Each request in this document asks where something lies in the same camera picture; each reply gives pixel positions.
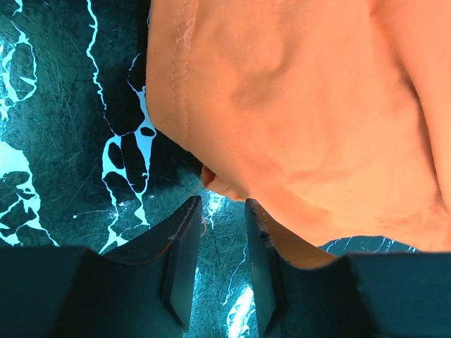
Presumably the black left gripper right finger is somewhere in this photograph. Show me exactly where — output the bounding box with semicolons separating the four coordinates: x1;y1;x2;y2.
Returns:
245;199;450;337

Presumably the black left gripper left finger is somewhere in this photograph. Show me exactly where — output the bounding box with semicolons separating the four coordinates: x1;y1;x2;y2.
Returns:
1;196;202;337

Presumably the orange t-shirt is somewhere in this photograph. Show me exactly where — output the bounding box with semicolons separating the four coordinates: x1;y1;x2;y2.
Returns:
146;1;450;268

